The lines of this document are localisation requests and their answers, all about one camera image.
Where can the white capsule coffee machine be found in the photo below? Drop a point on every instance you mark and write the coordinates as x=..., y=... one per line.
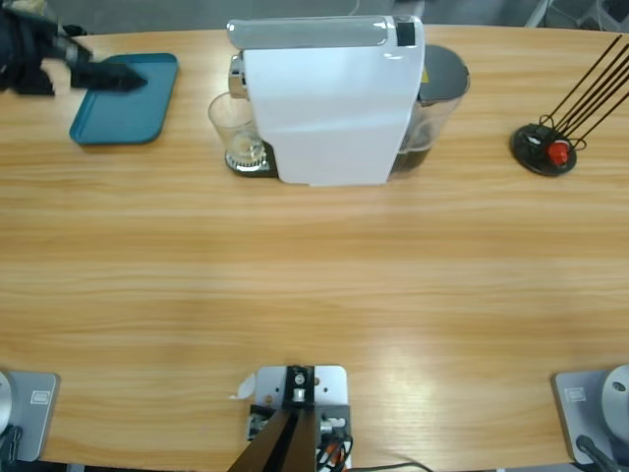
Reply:
x=324, y=113

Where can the clear water tank black lid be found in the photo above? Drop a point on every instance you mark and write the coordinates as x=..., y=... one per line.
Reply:
x=442, y=74

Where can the white block with dark post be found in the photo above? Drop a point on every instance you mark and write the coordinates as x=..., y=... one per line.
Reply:
x=329, y=388

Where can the white frame leg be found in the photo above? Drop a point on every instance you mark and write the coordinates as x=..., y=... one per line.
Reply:
x=538, y=12

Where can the metal drip tray grille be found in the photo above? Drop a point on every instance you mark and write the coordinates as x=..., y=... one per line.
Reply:
x=245, y=170

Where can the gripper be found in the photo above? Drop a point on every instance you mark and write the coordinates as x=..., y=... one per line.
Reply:
x=64, y=49

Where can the white paper tag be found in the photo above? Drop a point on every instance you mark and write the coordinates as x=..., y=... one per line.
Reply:
x=244, y=388

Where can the grey translucent bin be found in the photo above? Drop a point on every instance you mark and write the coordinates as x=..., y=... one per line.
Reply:
x=614, y=15

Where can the teal plastic tray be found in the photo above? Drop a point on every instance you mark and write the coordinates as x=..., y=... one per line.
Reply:
x=128, y=118

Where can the clear glass cup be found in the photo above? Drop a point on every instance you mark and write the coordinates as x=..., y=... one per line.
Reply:
x=231, y=123

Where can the red coffee capsule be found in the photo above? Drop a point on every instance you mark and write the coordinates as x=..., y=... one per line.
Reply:
x=557, y=153

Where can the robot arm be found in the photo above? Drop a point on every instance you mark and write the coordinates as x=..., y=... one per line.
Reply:
x=12, y=39

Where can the arm grey base plate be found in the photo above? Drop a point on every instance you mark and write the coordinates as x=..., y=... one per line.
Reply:
x=580, y=418
x=39, y=418

